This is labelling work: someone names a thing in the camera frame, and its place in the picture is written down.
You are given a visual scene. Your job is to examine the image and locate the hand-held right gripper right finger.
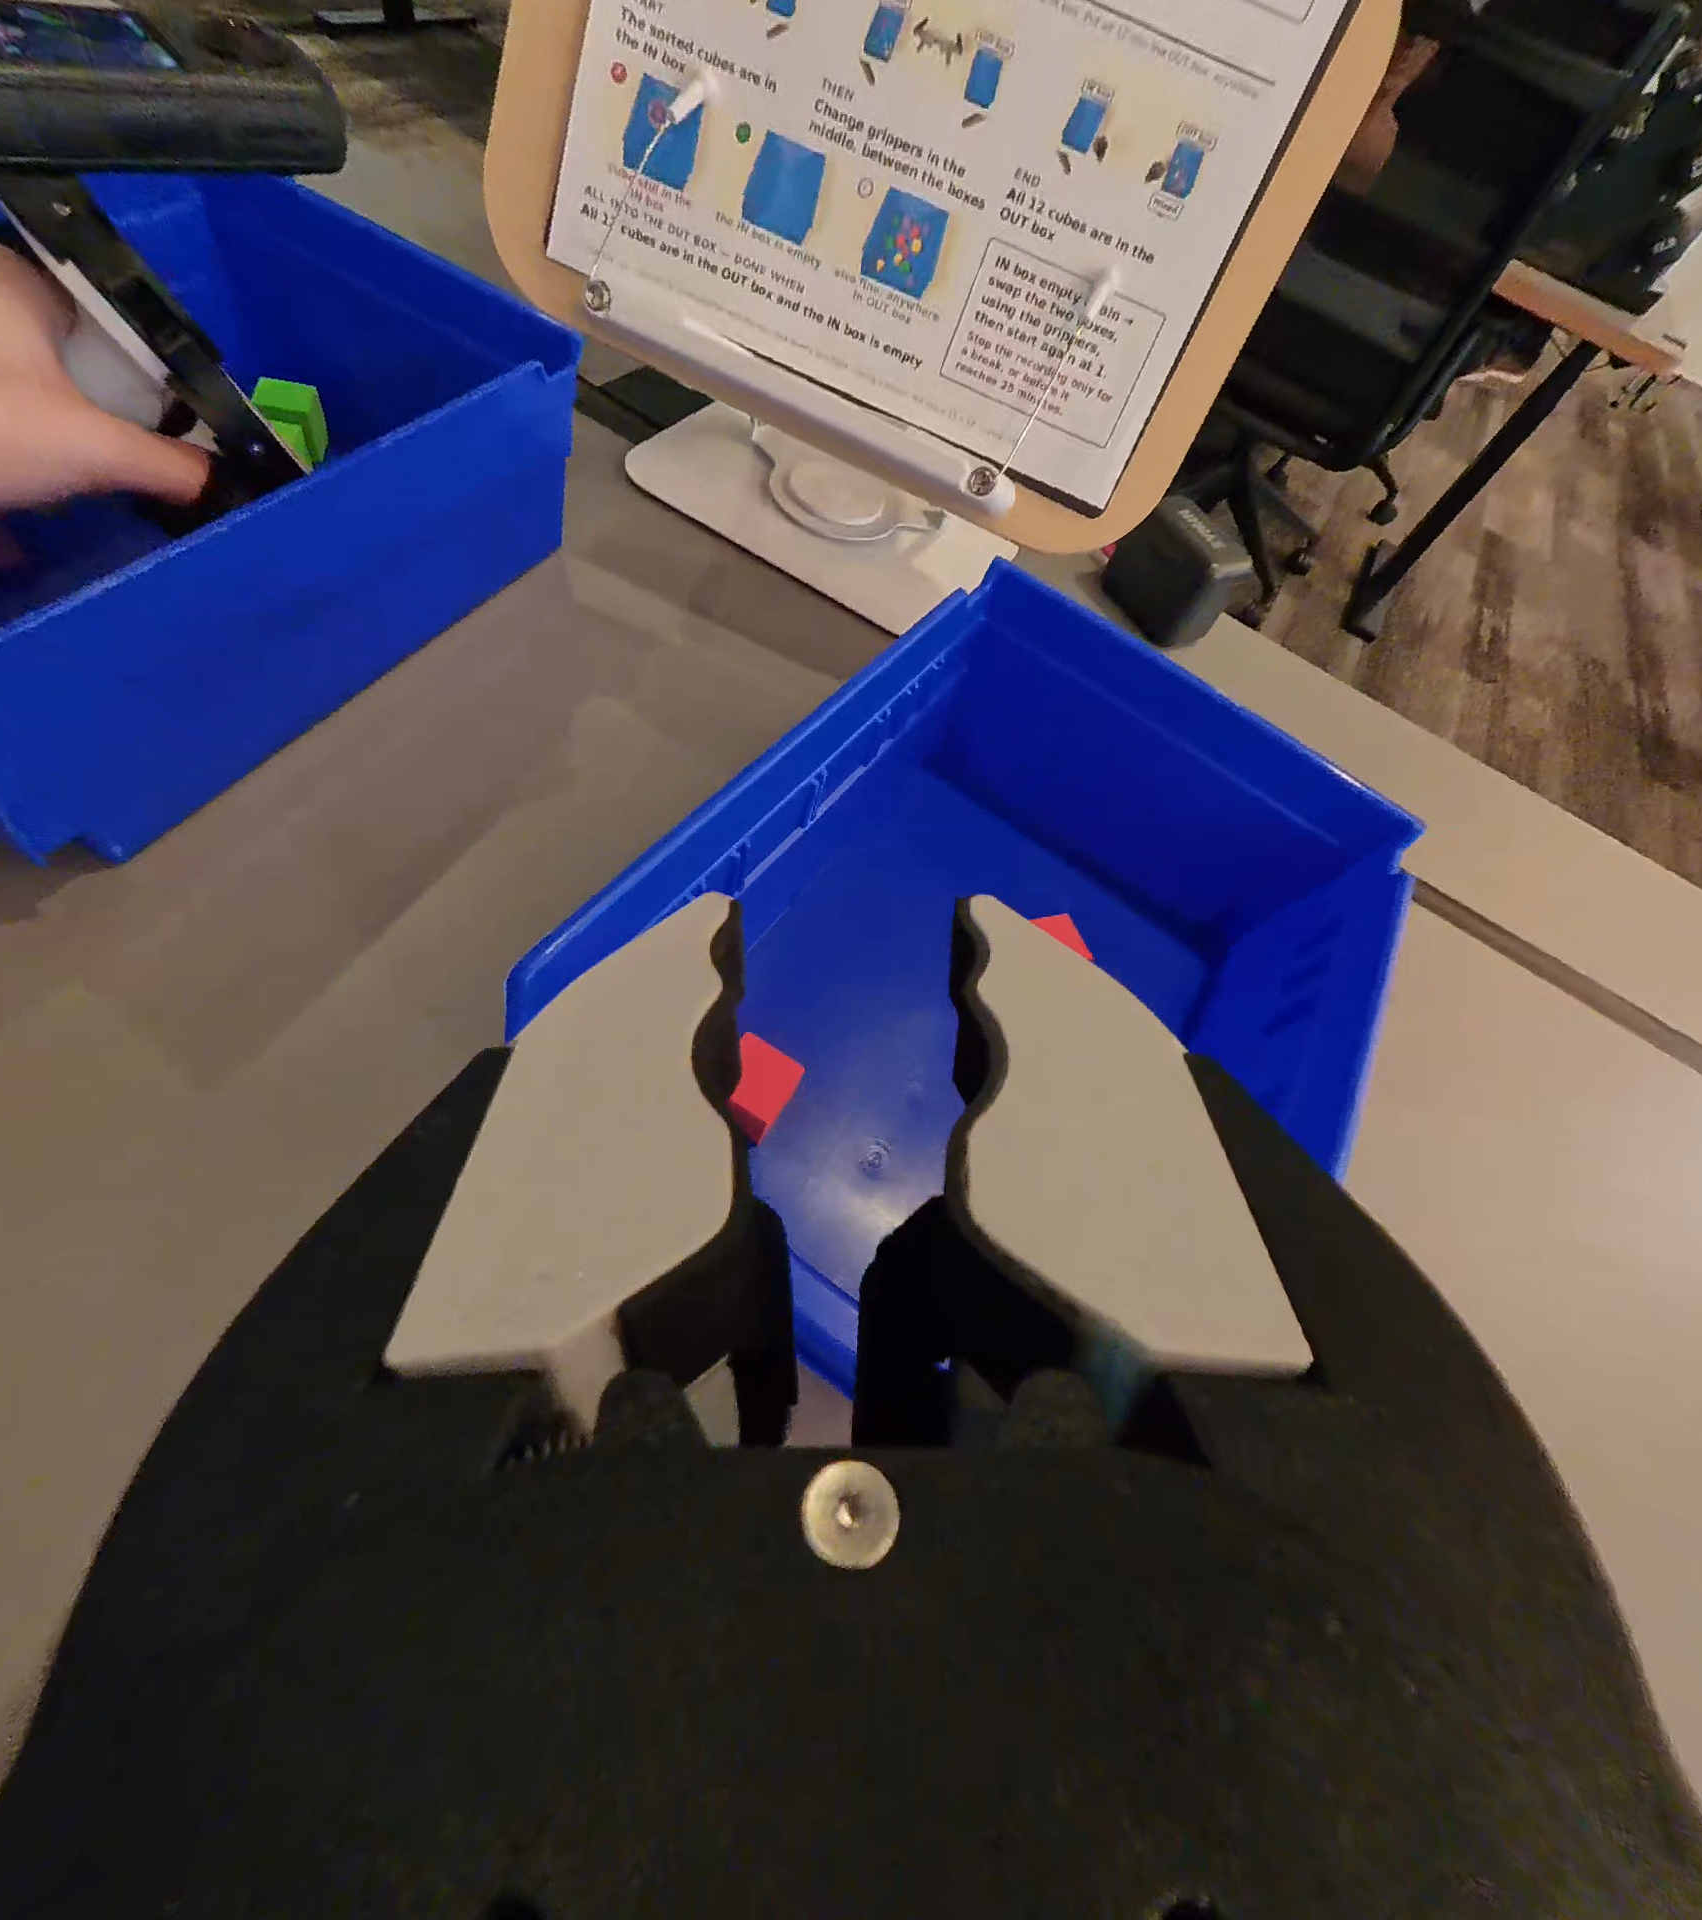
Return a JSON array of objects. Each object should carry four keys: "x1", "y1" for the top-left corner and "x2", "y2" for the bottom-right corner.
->
[{"x1": 945, "y1": 893, "x2": 1317, "y2": 1382}]

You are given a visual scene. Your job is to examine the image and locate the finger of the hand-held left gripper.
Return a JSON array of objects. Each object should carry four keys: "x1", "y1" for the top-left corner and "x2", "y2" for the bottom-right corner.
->
[{"x1": 2, "y1": 179, "x2": 325, "y2": 498}]

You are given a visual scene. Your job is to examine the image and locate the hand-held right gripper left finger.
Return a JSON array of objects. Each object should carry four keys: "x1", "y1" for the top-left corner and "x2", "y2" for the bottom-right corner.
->
[{"x1": 383, "y1": 893, "x2": 757, "y2": 1382}]

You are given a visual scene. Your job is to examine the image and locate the green wooden cube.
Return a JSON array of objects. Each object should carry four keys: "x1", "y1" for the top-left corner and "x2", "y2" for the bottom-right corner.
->
[{"x1": 250, "y1": 378, "x2": 332, "y2": 469}]

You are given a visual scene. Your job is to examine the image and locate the blue plastic bin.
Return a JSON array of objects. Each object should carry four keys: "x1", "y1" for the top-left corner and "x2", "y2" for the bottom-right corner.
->
[
  {"x1": 506, "y1": 558, "x2": 1426, "y2": 1404},
  {"x1": 0, "y1": 167, "x2": 584, "y2": 868}
]

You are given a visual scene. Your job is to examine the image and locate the grey desk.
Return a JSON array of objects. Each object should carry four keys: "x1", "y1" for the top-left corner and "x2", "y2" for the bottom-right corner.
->
[{"x1": 0, "y1": 120, "x2": 1702, "y2": 1920}]

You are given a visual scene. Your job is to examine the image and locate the white board stand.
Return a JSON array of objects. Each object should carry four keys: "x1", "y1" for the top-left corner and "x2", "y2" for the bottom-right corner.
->
[{"x1": 627, "y1": 402, "x2": 1018, "y2": 636}]

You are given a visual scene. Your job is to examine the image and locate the black power brick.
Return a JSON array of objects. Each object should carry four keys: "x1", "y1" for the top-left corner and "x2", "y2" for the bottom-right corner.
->
[{"x1": 1103, "y1": 493, "x2": 1266, "y2": 649}]

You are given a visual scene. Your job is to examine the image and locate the wooden table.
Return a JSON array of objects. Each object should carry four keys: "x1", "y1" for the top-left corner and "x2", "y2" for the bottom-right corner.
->
[{"x1": 1489, "y1": 262, "x2": 1689, "y2": 378}]

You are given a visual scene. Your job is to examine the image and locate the black office chair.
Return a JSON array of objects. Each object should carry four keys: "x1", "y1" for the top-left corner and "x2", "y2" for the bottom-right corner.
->
[{"x1": 1180, "y1": 0, "x2": 1694, "y2": 640}]

